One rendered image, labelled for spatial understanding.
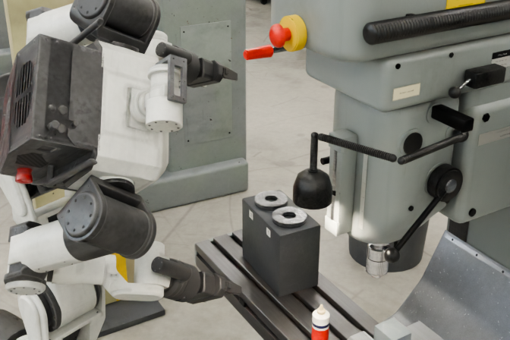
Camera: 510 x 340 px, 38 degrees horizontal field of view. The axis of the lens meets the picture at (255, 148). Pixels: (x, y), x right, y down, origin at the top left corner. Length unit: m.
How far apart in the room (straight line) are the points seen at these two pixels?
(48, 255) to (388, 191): 0.64
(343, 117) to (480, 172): 0.30
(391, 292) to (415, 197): 2.22
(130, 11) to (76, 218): 0.43
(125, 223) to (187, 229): 2.76
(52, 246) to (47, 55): 0.35
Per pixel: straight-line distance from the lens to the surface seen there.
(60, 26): 1.58
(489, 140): 1.48
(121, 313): 3.44
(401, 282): 3.71
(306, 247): 1.89
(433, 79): 1.31
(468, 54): 1.35
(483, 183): 1.52
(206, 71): 1.86
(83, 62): 1.37
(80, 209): 1.30
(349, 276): 3.71
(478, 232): 1.90
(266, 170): 4.69
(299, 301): 1.96
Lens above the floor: 2.10
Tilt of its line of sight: 25 degrees down
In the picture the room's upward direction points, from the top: straight up
